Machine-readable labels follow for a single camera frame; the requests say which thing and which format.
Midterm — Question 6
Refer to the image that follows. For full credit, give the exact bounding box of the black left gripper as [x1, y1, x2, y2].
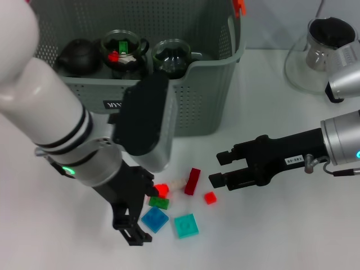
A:
[92, 162, 160, 247]

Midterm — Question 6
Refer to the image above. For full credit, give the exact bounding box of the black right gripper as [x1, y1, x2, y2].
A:
[208, 127, 329, 192]

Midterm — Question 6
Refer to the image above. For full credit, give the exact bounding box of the blue square brick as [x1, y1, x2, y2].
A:
[141, 205, 170, 233]

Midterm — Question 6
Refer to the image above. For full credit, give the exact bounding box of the teal square brick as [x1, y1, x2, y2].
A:
[174, 213, 200, 240]

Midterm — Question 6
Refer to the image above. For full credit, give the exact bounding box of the glass teacup with black sleeve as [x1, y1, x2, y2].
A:
[153, 66, 187, 80]
[100, 29, 150, 71]
[111, 66, 150, 80]
[151, 38, 204, 71]

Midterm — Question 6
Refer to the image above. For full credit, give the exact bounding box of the white plate brick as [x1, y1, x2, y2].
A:
[117, 55, 138, 65]

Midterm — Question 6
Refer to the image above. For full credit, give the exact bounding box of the grey perforated storage basket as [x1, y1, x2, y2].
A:
[26, 0, 248, 138]

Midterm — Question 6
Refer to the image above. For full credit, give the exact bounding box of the green rectangular brick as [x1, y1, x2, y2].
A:
[148, 196, 170, 210]

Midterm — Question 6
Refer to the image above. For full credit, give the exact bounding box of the bright red sloped brick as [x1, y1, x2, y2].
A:
[153, 183, 172, 199]

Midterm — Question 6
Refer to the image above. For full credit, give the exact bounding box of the dark red long brick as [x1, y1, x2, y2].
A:
[184, 168, 202, 195]

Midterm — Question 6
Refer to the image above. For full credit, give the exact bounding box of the white thick brick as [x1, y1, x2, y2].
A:
[169, 178, 187, 192]

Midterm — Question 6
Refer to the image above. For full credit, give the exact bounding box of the black clay teapot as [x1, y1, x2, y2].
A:
[57, 38, 102, 77]

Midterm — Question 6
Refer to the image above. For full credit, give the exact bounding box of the grey right arm cable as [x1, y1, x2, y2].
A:
[304, 153, 360, 178]

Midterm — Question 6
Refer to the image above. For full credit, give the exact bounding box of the glass pitcher with black handle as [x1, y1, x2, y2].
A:
[284, 17, 360, 95]

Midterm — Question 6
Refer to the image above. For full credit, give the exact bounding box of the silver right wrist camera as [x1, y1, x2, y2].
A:
[324, 42, 360, 104]

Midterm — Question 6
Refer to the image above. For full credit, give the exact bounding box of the orange basket handle clip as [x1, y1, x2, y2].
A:
[232, 0, 248, 16]

